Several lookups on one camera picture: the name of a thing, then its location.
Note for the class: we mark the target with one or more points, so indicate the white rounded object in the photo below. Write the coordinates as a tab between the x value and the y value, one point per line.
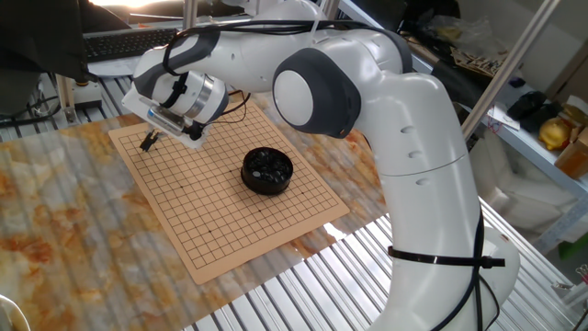
11	317

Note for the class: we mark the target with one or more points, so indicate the grey metal shelf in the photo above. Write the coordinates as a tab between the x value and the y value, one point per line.
528	142

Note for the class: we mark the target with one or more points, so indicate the black bundle on shelf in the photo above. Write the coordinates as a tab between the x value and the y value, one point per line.
528	106

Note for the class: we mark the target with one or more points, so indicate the black fabric cover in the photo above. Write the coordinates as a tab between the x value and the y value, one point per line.
41	37

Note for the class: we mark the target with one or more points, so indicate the clear plastic bag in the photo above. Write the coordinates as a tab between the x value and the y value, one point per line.
459	30

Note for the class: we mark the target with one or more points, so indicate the black bowl of black stones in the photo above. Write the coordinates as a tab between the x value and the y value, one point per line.
267	170

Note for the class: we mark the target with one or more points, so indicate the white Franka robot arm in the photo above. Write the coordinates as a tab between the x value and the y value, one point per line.
413	138

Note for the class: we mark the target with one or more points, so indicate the aluminium frame post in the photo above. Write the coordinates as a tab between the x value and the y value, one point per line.
189	14
510	64
69	101

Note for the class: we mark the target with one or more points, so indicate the tan Go board mat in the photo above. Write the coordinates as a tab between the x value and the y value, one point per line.
206	197

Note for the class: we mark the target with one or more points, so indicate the orange brown box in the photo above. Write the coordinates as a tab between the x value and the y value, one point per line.
574	158

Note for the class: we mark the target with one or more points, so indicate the yellow gold figurine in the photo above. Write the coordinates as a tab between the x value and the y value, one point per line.
553	133

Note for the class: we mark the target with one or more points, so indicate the silver blue wrist camera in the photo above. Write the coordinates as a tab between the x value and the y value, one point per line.
163	118

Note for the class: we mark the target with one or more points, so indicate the marble patterned glossy sheet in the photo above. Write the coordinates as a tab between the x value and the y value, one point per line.
69	220

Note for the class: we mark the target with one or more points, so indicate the white foam packing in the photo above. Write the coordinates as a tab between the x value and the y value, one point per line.
514	184

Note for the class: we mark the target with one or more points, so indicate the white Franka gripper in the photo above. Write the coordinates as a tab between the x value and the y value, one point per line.
133	103

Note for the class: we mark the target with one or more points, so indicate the green plastic item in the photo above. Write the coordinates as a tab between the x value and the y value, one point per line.
574	246

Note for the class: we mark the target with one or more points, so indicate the brown cardboard cutout pieces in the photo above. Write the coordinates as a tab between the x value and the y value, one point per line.
478	62

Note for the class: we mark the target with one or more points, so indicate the black computer keyboard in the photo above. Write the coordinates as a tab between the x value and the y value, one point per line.
133	43

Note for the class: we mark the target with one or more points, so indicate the white paper sheet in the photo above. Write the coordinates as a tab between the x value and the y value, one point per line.
110	68

